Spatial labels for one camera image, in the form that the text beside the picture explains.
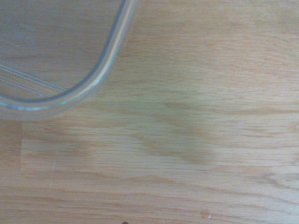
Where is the clear rectangular plastic container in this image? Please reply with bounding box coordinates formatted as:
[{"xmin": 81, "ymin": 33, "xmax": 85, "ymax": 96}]
[{"xmin": 0, "ymin": 0, "xmax": 138, "ymax": 121}]

